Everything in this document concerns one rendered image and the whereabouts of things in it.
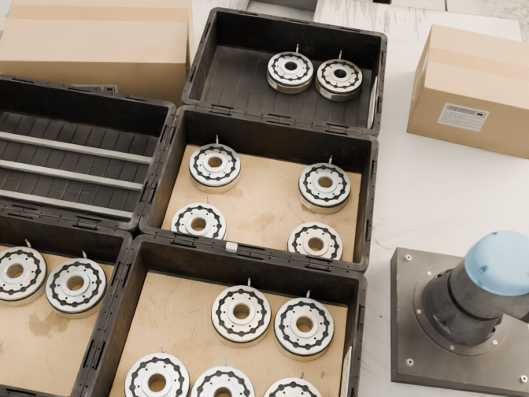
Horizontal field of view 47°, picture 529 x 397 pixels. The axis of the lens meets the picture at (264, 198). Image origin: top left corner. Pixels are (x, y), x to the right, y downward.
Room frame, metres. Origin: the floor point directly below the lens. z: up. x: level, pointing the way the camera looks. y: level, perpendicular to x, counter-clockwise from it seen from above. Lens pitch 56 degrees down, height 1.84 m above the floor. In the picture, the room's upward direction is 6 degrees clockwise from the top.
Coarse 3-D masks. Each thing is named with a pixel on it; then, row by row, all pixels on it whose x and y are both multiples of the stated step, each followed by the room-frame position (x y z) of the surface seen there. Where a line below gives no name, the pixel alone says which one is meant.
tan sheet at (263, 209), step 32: (256, 160) 0.76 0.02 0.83; (192, 192) 0.67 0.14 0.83; (224, 192) 0.68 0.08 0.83; (256, 192) 0.68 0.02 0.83; (288, 192) 0.69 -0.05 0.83; (352, 192) 0.71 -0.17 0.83; (256, 224) 0.61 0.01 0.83; (288, 224) 0.62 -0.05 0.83; (352, 224) 0.63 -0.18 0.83; (352, 256) 0.56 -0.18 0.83
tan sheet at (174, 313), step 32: (160, 288) 0.46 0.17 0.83; (192, 288) 0.46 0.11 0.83; (224, 288) 0.47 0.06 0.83; (160, 320) 0.40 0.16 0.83; (192, 320) 0.40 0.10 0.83; (128, 352) 0.34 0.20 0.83; (160, 352) 0.34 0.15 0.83; (192, 352) 0.35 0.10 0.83; (224, 352) 0.35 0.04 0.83; (256, 352) 0.36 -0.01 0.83; (160, 384) 0.29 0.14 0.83; (192, 384) 0.29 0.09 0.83; (256, 384) 0.30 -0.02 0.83; (320, 384) 0.31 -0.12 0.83
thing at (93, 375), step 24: (144, 240) 0.50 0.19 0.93; (168, 240) 0.50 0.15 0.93; (264, 264) 0.48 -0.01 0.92; (288, 264) 0.48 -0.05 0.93; (312, 264) 0.48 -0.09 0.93; (120, 288) 0.41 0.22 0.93; (360, 288) 0.45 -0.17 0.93; (360, 312) 0.41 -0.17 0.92; (360, 336) 0.36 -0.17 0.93; (96, 360) 0.29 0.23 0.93; (360, 360) 0.33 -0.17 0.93
